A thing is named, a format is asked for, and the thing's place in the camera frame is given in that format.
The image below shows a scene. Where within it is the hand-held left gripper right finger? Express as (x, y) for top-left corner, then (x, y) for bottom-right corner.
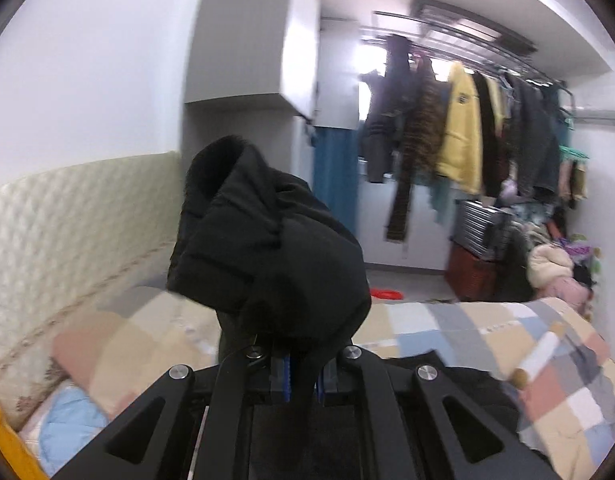
(315, 344), (561, 480)

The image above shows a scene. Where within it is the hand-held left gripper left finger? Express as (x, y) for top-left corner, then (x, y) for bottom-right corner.
(52, 346), (293, 480)

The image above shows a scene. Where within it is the black padded jacket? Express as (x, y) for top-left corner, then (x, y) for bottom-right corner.
(166, 135), (521, 448)

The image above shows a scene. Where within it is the pile of mixed clothes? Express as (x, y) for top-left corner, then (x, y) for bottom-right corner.
(502, 199), (604, 313)

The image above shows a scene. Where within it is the patchwork pillow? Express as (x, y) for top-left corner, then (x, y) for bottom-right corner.
(52, 287), (223, 418)

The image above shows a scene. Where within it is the patchwork bed cover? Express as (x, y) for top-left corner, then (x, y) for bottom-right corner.
(52, 287), (615, 480)

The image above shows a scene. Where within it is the red suitcase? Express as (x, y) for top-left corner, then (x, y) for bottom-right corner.
(445, 242), (501, 302)

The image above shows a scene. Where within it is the blue curtain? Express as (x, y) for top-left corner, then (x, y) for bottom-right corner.
(310, 127), (361, 238)

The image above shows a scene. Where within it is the light blue cloth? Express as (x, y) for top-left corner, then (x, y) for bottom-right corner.
(37, 385), (111, 478)

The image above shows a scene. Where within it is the teal hanging cloth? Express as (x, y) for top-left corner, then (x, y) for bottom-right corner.
(428, 175), (454, 226)

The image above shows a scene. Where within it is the silver ribbed suitcase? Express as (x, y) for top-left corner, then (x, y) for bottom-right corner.
(452, 200), (514, 261)

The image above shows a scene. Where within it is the cream fleece coat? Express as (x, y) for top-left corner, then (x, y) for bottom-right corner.
(527, 242), (574, 288)

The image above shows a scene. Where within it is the pink garment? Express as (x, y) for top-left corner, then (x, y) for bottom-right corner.
(545, 277), (591, 312)

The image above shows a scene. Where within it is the cream quilted headboard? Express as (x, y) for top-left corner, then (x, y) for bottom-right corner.
(0, 150), (185, 406)

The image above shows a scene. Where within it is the black hanging jacket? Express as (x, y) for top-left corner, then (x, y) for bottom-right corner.
(360, 35), (413, 186)

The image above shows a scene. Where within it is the yellow cloth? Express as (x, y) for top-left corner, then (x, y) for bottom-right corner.
(0, 397), (49, 480)

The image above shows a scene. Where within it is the yellow fleece jacket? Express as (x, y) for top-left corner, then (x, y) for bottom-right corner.
(435, 60), (485, 196)

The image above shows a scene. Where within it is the black cardigan with cream cuffs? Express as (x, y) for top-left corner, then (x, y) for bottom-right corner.
(472, 70), (508, 198)

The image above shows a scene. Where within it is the grey knit sweater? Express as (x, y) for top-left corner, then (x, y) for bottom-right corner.
(507, 72), (561, 203)

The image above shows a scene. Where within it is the green clip hanger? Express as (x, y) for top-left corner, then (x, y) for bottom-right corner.
(557, 144), (593, 165)

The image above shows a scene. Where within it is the metal ceiling drying rack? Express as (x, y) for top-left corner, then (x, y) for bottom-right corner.
(360, 0), (575, 106)

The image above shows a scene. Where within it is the grey wall cabinet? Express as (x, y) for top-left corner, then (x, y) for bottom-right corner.
(182, 0), (322, 201)

